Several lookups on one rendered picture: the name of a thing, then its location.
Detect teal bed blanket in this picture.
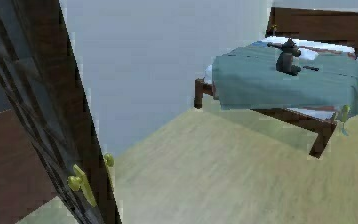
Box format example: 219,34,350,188
211,43,358,118

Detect dark brown room door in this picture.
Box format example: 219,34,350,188
0,0,123,224

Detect dark grey teddy bear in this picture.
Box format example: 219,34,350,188
266,37,303,77

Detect white pillow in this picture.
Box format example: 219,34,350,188
260,35,357,62

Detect brown wooden bed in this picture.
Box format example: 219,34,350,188
193,6,358,160

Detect brass door handle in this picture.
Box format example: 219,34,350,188
67,163,98,208
103,152,116,169

